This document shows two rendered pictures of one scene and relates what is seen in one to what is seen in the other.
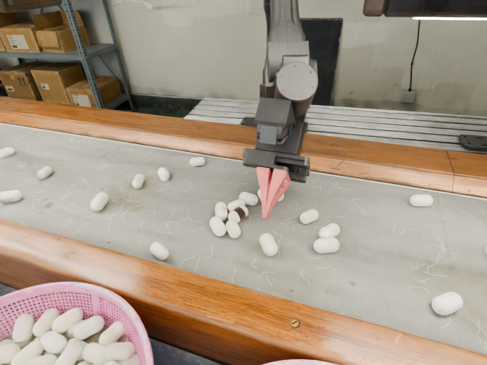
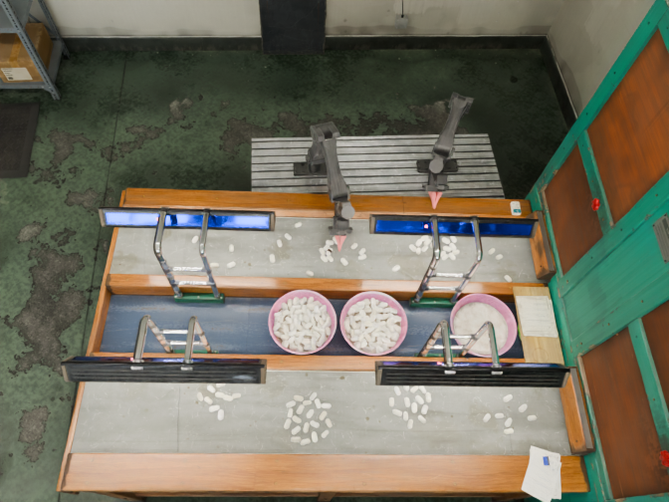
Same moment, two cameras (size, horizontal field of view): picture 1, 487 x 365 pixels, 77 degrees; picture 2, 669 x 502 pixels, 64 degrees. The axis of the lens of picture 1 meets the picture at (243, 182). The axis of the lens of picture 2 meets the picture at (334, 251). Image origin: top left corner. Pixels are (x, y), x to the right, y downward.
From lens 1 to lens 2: 1.85 m
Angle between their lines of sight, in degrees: 31
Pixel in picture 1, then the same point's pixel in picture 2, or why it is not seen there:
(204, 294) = (333, 283)
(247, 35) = not seen: outside the picture
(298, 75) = (347, 210)
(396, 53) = not seen: outside the picture
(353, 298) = (372, 273)
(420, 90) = (412, 14)
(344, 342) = (371, 286)
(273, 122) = (342, 228)
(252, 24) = not seen: outside the picture
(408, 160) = (387, 207)
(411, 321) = (387, 275)
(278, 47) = (334, 186)
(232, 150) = (311, 213)
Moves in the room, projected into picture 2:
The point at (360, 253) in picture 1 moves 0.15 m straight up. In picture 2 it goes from (372, 256) to (377, 239)
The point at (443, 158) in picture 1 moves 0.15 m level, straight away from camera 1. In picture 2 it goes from (401, 203) to (408, 177)
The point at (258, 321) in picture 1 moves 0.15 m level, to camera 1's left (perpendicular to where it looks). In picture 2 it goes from (349, 286) to (315, 298)
